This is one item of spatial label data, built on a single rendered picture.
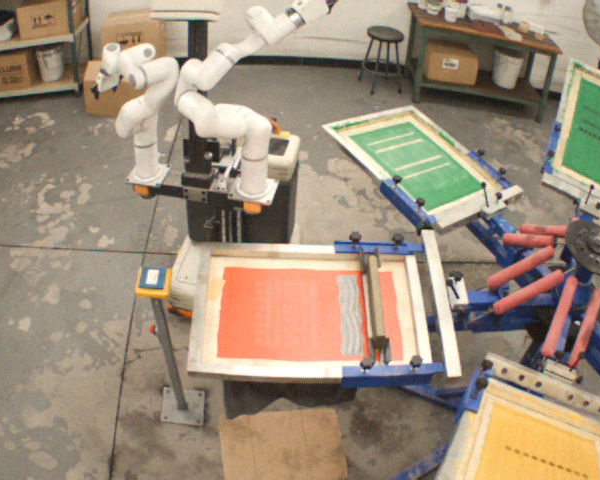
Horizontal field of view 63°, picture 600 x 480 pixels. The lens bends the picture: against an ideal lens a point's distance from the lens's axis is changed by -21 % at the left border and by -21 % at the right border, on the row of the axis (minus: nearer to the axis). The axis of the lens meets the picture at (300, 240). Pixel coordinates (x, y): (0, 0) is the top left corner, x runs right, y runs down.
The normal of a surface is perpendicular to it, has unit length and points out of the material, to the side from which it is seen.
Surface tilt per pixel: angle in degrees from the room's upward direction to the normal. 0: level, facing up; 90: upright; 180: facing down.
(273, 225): 90
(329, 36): 90
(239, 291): 0
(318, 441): 0
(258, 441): 1
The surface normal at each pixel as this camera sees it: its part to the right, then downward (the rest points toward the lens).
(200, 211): -0.19, 0.67
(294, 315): 0.06, -0.73
